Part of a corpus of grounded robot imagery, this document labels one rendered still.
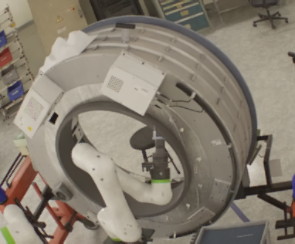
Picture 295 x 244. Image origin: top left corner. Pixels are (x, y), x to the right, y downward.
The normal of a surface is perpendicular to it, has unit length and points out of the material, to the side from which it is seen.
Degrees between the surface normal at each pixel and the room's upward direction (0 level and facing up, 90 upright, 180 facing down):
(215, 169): 90
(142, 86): 90
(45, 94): 55
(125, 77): 90
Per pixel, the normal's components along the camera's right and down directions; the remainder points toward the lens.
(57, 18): 0.33, 0.39
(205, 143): -0.31, 0.58
